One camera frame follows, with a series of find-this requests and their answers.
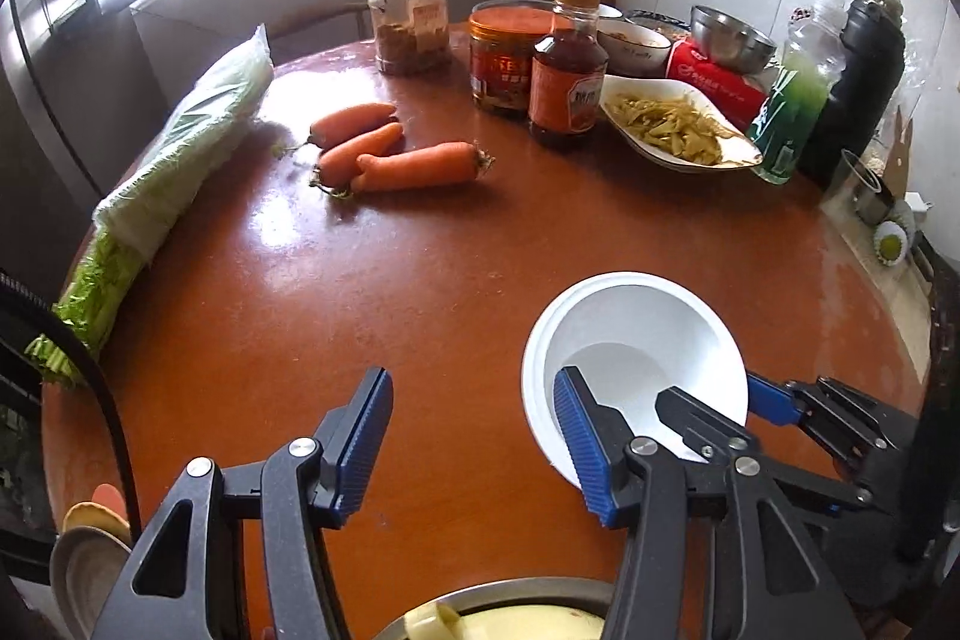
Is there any green drink bottle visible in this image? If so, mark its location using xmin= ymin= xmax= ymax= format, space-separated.
xmin=750 ymin=0 xmax=848 ymax=185

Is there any red-lidded sauce jar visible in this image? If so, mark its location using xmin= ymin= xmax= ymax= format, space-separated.
xmin=469 ymin=2 xmax=557 ymax=120

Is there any pink plate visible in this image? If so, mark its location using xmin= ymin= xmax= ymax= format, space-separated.
xmin=91 ymin=482 xmax=127 ymax=522

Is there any clear jar with black lid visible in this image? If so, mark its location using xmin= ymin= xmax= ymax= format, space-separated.
xmin=366 ymin=0 xmax=451 ymax=77

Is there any medium carrot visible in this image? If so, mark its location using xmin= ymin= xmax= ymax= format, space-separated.
xmin=310 ymin=121 xmax=406 ymax=193

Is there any fruit in foam net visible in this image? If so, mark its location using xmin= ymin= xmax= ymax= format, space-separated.
xmin=874 ymin=220 xmax=913 ymax=268

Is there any small carrot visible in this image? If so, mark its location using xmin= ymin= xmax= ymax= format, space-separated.
xmin=306 ymin=102 xmax=397 ymax=150

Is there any black curved chair back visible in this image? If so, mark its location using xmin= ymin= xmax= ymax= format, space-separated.
xmin=0 ymin=269 xmax=142 ymax=540

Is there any brown sauce bottle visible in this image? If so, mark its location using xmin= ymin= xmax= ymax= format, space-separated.
xmin=527 ymin=0 xmax=610 ymax=151

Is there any yellow bowl with handles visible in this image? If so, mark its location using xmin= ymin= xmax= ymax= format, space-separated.
xmin=405 ymin=601 xmax=608 ymax=640

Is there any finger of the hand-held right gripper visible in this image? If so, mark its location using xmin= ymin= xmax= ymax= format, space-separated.
xmin=656 ymin=385 xmax=897 ymax=521
xmin=746 ymin=374 xmax=917 ymax=495

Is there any yellow shell-shaped plate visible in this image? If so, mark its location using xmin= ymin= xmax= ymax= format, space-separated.
xmin=62 ymin=501 xmax=134 ymax=549

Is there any celery bunch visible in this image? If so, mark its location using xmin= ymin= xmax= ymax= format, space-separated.
xmin=26 ymin=220 xmax=151 ymax=390

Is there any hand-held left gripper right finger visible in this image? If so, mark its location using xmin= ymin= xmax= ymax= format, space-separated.
xmin=553 ymin=366 xmax=856 ymax=640

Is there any black thermos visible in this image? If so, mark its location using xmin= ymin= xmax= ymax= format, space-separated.
xmin=799 ymin=0 xmax=907 ymax=191

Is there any large metal basin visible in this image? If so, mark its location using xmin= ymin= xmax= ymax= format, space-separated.
xmin=379 ymin=576 xmax=617 ymax=640

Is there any dark glossy refrigerator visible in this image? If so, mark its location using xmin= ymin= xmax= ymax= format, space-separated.
xmin=0 ymin=0 xmax=155 ymax=285

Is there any small metal bowl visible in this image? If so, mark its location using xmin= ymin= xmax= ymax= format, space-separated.
xmin=690 ymin=5 xmax=779 ymax=74

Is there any metal cup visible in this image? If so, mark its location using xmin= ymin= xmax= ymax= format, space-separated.
xmin=829 ymin=149 xmax=897 ymax=226

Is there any white dish of vegetables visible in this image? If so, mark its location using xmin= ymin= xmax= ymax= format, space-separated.
xmin=600 ymin=74 xmax=764 ymax=173

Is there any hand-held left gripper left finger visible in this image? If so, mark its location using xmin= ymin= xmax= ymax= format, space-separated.
xmin=90 ymin=366 xmax=395 ymax=640

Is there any white bowl with food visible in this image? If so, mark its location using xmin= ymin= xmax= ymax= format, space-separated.
xmin=598 ymin=19 xmax=673 ymax=76

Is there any red tissue pack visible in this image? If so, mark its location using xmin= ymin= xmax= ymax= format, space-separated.
xmin=666 ymin=38 xmax=781 ymax=133

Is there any patterned bowl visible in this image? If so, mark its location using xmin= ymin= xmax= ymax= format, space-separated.
xmin=626 ymin=8 xmax=691 ymax=41

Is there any round metal pan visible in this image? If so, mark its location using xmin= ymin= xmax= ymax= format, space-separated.
xmin=49 ymin=524 xmax=134 ymax=640

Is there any clear plastic bag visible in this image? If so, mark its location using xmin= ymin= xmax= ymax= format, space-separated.
xmin=94 ymin=25 xmax=275 ymax=253

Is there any large carrot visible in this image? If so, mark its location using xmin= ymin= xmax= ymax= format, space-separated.
xmin=349 ymin=141 xmax=497 ymax=195

